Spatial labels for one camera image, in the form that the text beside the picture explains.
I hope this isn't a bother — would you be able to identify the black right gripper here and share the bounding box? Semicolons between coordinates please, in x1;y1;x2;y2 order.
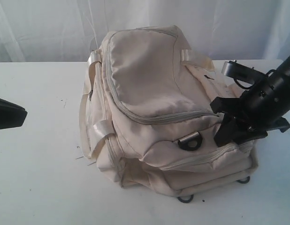
210;81;290;147

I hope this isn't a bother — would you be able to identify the white background curtain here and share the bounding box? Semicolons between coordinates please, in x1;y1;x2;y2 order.
0;0;290;62

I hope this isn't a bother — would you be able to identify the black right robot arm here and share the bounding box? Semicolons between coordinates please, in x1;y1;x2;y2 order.
210;56;290;147

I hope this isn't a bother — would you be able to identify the cream fabric duffel bag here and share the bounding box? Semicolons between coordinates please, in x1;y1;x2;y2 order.
79;26;258;197

